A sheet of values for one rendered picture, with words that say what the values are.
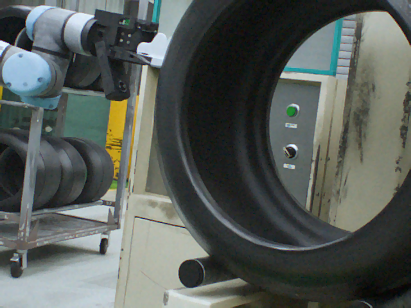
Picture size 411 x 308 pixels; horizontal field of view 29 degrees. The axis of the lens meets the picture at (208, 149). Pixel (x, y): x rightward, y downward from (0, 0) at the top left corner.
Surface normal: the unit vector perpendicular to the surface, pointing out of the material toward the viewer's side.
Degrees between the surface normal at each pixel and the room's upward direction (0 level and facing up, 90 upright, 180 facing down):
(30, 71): 90
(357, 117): 90
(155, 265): 90
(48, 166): 71
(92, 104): 90
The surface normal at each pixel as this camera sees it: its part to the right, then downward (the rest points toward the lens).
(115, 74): 0.79, -0.30
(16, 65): 0.00, 0.06
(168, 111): -0.69, -0.03
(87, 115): -0.40, 0.00
